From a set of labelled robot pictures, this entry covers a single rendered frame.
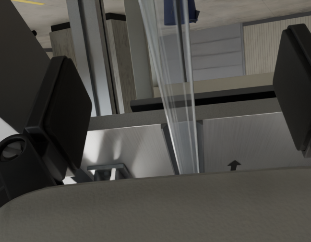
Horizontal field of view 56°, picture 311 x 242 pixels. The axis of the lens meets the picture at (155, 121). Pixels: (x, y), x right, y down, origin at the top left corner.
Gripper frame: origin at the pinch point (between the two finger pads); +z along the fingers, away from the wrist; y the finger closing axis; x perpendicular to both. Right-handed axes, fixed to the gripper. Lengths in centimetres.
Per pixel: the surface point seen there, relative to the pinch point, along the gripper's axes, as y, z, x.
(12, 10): -8.1, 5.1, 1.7
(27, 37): -8.1, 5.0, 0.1
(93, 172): -7.1, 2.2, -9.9
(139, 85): -8.3, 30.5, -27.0
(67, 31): -210, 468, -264
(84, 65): -13.1, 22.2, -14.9
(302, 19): 361, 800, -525
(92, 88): -12.5, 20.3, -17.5
